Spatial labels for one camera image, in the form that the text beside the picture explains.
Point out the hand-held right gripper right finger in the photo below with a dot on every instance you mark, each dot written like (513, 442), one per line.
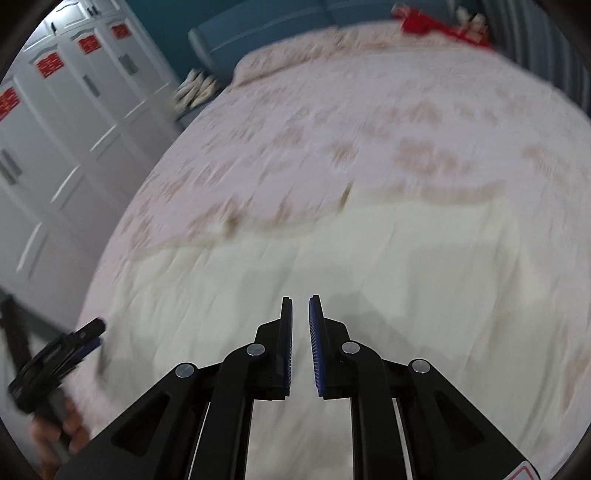
(316, 355)

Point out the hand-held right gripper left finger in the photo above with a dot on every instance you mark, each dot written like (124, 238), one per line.
(286, 355)

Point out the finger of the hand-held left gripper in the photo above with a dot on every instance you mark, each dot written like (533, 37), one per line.
(85, 349)
(92, 326)

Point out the cream quilted jacket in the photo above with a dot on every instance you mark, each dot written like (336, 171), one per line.
(415, 286)

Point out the pile of beige clothes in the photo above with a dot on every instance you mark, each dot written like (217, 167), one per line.
(196, 90)

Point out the person's left hand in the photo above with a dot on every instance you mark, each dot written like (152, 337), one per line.
(78, 427)

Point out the white wardrobe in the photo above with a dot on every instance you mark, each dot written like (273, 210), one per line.
(69, 161)

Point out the red paper wardrobe decal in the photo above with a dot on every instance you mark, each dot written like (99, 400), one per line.
(9, 104)
(48, 65)
(87, 45)
(121, 31)

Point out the pink floral bedspread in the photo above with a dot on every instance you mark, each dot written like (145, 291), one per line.
(323, 115)

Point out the blue upholstered headboard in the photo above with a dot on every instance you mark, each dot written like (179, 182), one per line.
(277, 23)

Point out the red cloth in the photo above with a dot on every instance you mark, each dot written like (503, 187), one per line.
(425, 21)

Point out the small stuffed toys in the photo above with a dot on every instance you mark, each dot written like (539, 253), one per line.
(473, 25)

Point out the grey curtain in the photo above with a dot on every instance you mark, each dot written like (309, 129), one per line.
(545, 46)

